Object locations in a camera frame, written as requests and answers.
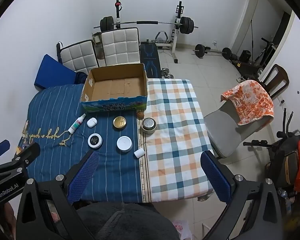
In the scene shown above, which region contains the cardboard box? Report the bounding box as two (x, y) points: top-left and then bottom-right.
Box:
(80, 63), (148, 112)

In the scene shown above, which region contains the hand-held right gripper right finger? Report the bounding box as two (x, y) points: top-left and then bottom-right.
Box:
(200, 151), (283, 240)

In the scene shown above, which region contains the dark cloth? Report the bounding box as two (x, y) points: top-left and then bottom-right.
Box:
(74, 72), (88, 85)

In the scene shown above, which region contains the gold round tin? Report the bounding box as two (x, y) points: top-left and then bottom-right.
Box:
(113, 116), (128, 130)

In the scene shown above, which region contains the grey padded chair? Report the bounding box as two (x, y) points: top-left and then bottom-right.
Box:
(204, 102), (274, 158)

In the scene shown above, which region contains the long barbell with black plates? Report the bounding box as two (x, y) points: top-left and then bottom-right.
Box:
(94, 16), (198, 34)

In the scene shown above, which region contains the blue foam mat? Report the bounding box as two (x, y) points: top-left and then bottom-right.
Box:
(34, 54), (78, 90)

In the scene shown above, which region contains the white round jar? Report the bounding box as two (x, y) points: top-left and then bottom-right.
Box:
(116, 136), (133, 153)

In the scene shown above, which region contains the short barbell with black plates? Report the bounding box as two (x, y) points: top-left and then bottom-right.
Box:
(192, 44), (232, 60)

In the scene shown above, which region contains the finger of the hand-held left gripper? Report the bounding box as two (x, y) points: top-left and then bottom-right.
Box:
(0, 142), (41, 174)
(0, 140), (11, 167)

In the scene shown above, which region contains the brown plastic jar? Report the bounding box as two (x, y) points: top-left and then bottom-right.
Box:
(95, 42), (105, 60)

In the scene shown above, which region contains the clear plastic bottle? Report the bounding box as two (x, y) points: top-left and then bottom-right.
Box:
(277, 189), (293, 214)

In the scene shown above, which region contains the black scooter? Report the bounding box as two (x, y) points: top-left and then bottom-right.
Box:
(243, 109), (300, 188)

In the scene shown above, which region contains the person's black clothing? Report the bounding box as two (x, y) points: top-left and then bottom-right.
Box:
(75, 201), (180, 240)

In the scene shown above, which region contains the black exercise machine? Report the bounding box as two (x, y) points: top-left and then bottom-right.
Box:
(230, 37), (278, 80)

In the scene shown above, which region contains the black and white round device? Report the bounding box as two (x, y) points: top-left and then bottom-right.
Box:
(88, 133), (103, 149)

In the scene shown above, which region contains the white door frame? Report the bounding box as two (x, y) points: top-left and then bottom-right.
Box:
(230, 0), (296, 80)

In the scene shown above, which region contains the black weight bench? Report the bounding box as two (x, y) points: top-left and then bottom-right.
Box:
(140, 42), (163, 78)

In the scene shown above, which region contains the brown wooden chair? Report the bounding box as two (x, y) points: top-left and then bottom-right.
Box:
(259, 64), (290, 99)

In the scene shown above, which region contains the metal strainer cup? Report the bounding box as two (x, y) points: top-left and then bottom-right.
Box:
(141, 117), (157, 134)

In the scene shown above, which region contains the plaid blanket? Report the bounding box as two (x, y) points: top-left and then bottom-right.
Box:
(140, 78), (214, 203)

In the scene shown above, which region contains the white spray bottle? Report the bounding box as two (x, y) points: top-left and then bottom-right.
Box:
(68, 113), (87, 134)

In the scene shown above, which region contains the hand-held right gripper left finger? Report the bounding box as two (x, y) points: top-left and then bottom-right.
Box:
(16, 150), (100, 240)

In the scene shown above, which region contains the pink printed bag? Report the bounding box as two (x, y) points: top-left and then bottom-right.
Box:
(171, 220), (190, 240)

